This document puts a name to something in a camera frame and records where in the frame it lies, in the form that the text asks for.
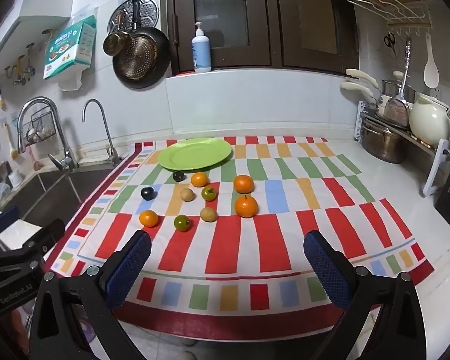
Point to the small orange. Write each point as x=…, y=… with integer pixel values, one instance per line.
x=148, y=219
x=199, y=179

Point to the blue soap pump bottle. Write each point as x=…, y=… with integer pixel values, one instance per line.
x=201, y=50

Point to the wire sponge basket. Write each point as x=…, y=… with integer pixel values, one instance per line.
x=39, y=127

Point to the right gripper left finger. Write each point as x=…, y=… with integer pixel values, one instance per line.
x=56, y=332

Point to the dish rack shelf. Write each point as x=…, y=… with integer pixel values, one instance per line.
x=439, y=155

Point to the teal paper towel box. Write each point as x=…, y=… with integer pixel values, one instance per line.
x=71, y=51

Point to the green tomato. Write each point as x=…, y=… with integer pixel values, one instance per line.
x=182, y=223
x=209, y=193

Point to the cream handled pot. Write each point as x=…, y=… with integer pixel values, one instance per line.
x=375, y=92

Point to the metal spatula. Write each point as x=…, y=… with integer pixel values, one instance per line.
x=397, y=109

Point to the steel cooking pot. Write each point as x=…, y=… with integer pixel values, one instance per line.
x=382, y=143

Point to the small orange back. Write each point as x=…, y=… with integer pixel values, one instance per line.
x=199, y=179

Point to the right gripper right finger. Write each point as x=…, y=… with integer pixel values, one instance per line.
x=398, y=332

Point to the white rice spoon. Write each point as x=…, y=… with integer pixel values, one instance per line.
x=431, y=74

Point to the large chrome kitchen faucet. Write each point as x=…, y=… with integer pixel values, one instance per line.
x=68, y=162

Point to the large orange with stem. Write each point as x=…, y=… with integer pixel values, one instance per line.
x=246, y=206

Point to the thin gooseneck faucet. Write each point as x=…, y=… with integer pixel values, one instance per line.
x=113, y=156

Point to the dark plum back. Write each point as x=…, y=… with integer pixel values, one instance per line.
x=178, y=176

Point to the colourful striped tablecloth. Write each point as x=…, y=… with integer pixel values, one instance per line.
x=242, y=279

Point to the brown longan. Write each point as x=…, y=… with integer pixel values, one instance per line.
x=187, y=195
x=208, y=214

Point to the steel sink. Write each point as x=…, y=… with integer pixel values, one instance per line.
x=57, y=195

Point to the round metal steamer rack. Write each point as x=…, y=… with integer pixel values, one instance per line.
x=148, y=15

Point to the black frying pan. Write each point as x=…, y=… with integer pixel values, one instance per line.
x=147, y=58

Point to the green plate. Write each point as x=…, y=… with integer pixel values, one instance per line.
x=194, y=154

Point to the green tomato front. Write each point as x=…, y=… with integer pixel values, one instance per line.
x=182, y=223

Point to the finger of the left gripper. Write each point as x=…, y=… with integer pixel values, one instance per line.
x=8, y=217
x=40, y=243

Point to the cream ceramic kettle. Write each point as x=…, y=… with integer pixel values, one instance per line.
x=429, y=120

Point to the black scissors on wall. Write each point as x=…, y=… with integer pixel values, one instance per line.
x=390, y=41

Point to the brown longan front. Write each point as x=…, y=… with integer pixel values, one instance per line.
x=208, y=214

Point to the dark plum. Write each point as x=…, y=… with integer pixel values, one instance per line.
x=178, y=176
x=148, y=193

